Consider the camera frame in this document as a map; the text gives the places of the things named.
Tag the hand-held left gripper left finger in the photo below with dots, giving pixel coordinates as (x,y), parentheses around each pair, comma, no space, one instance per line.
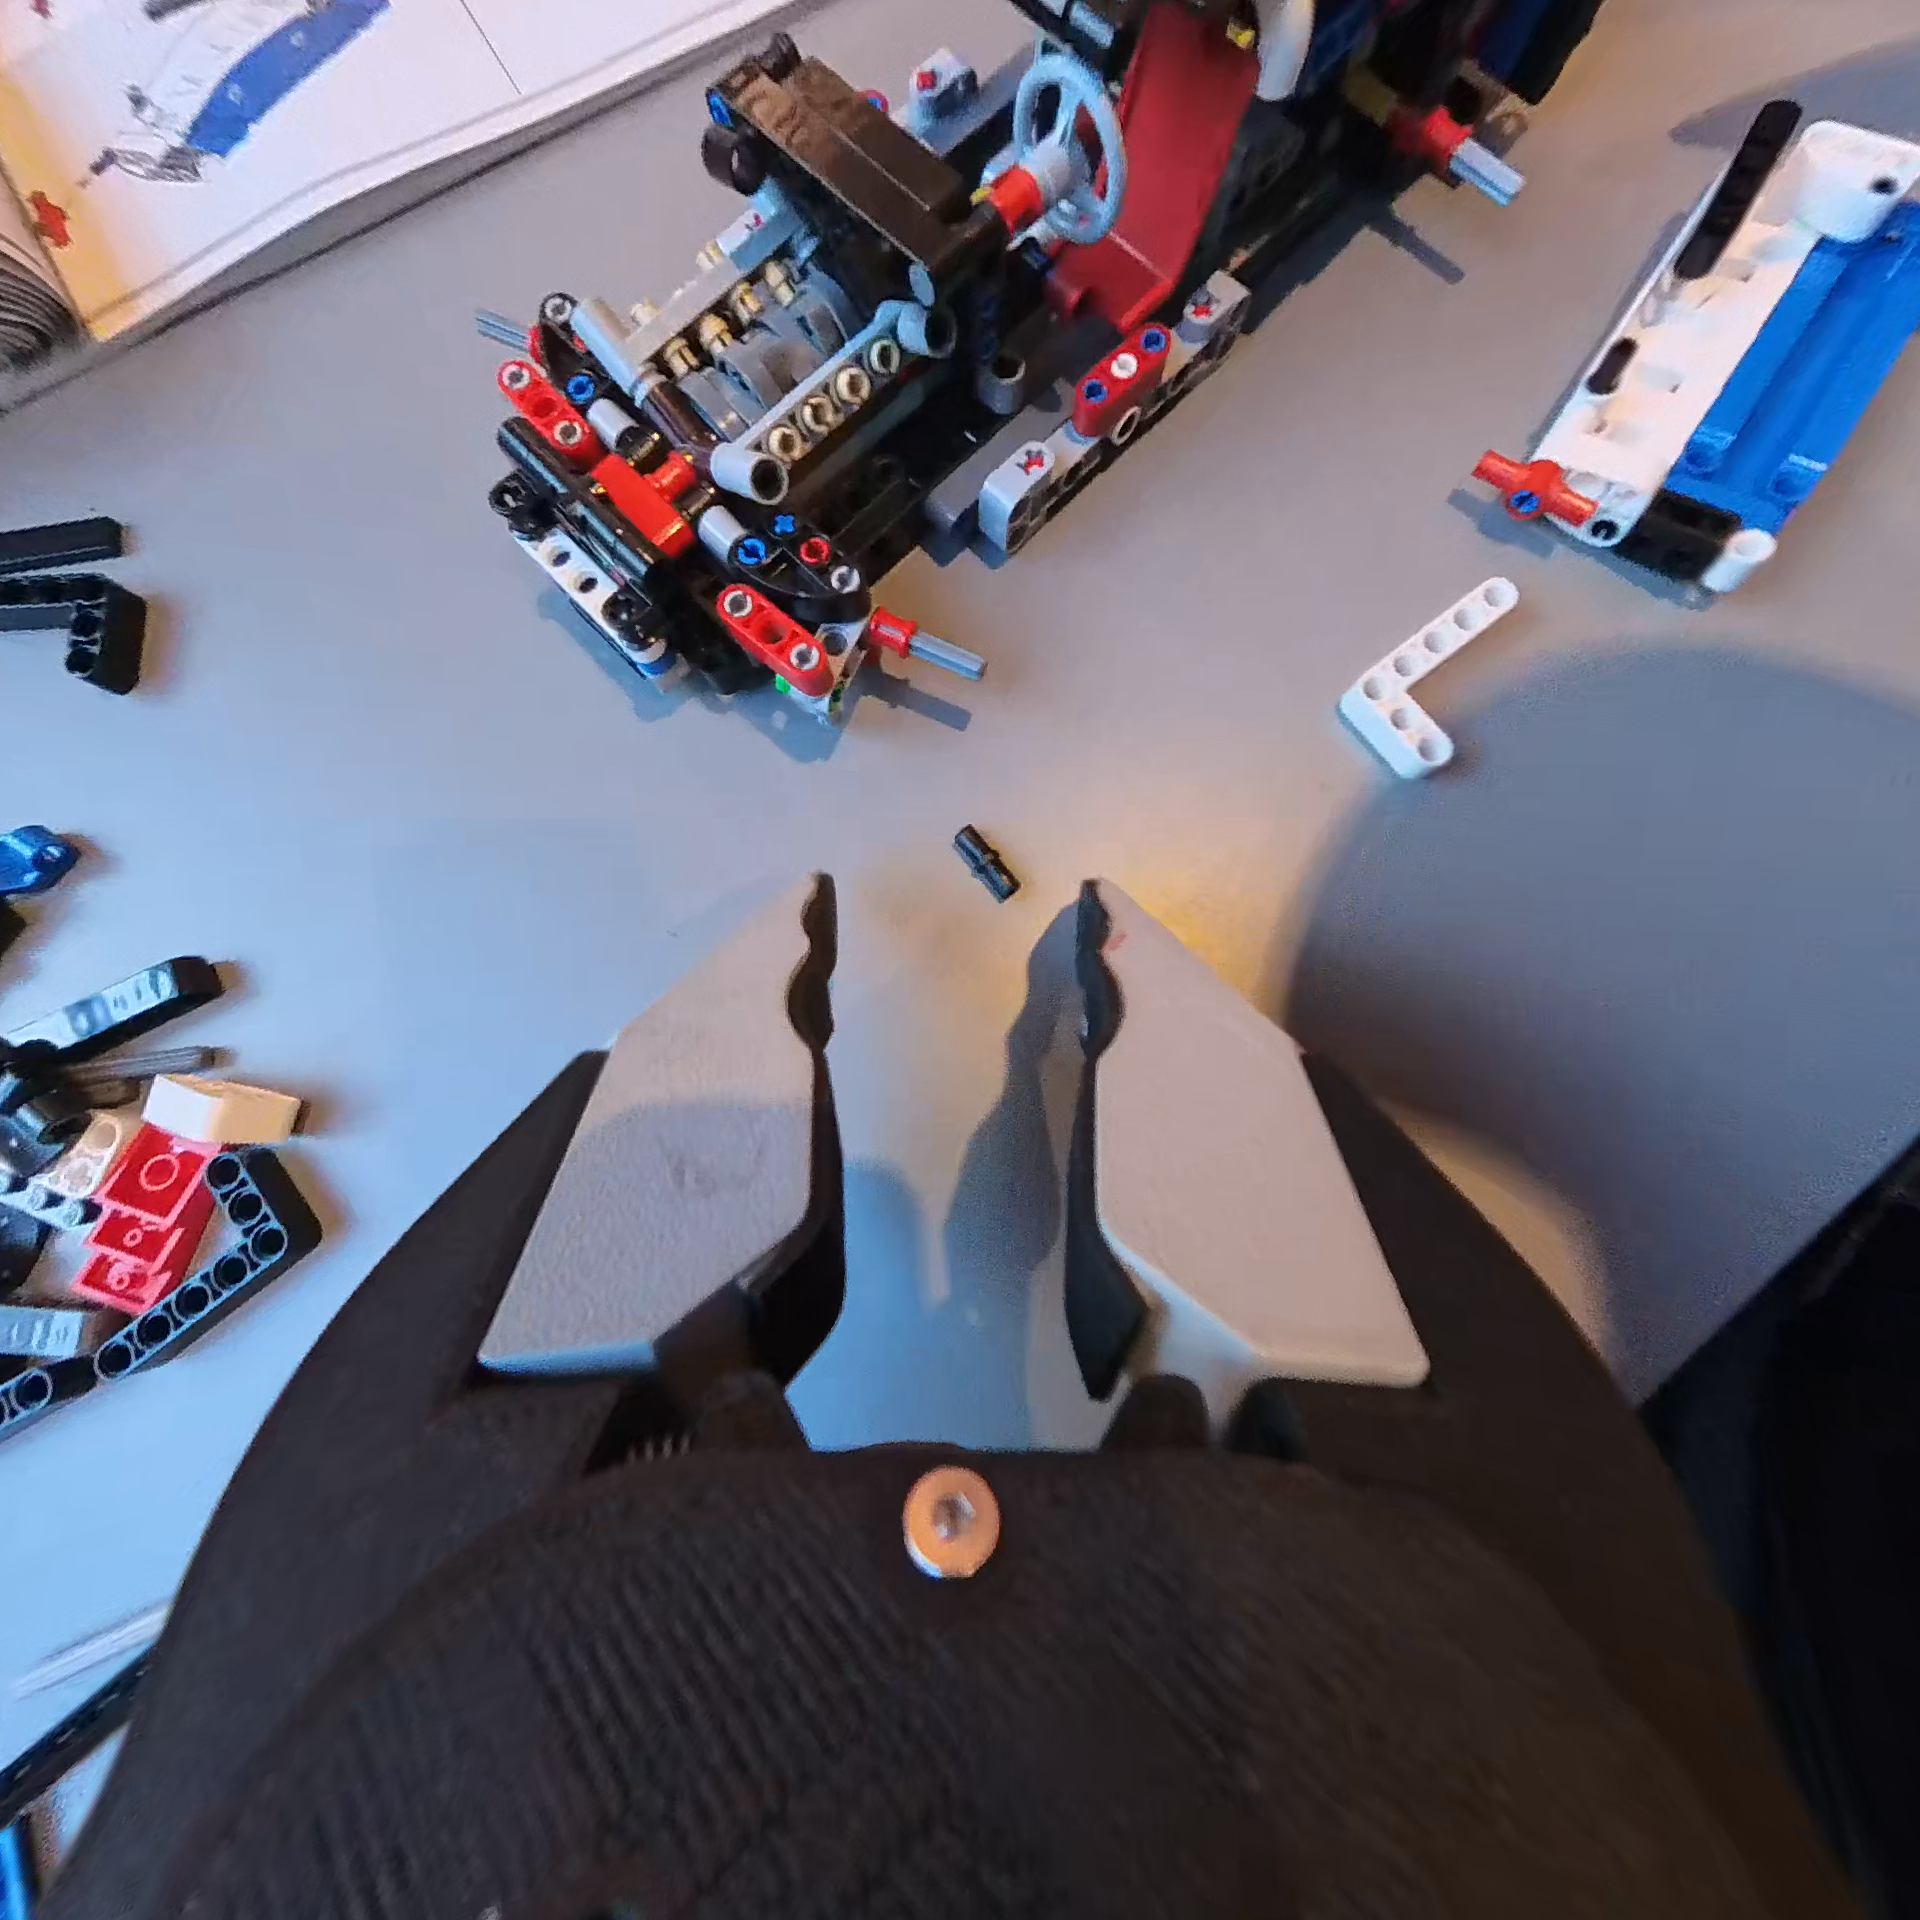
(660,1171)

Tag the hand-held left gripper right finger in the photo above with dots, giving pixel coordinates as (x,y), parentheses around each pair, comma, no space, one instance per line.
(1260,1200)

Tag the small black toy pin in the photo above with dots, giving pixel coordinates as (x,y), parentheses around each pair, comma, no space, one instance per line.
(986,863)

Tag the blue white toy brick assembly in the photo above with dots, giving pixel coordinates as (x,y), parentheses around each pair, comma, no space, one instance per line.
(1771,360)

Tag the grey desk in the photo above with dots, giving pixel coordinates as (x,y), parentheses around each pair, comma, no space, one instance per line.
(451,840)

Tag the white toy panel piece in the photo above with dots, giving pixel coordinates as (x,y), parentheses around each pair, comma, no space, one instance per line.
(224,1111)

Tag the red toy plate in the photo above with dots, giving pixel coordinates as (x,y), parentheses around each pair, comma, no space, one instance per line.
(113,1274)
(158,1179)
(139,1239)

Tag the white angled toy beam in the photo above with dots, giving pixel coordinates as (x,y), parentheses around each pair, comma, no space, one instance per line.
(1402,712)

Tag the grey toy axle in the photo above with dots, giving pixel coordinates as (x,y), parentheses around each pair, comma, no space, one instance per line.
(150,1062)

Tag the black curved toy beam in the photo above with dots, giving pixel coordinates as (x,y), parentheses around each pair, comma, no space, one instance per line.
(134,999)

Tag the small blue toy piece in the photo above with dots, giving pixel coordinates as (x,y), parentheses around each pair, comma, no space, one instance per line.
(33,863)

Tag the black angled toy beam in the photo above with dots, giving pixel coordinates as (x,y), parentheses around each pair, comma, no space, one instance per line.
(104,639)

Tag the toy car chassis model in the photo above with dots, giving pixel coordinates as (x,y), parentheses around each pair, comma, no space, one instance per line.
(840,375)

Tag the black straight toy beam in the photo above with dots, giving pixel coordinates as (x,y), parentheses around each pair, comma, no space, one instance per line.
(60,545)

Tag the toy instruction booklet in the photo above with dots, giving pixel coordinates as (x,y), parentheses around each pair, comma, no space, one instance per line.
(374,105)

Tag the black angled toy frame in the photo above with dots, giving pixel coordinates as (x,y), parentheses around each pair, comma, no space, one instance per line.
(278,1215)

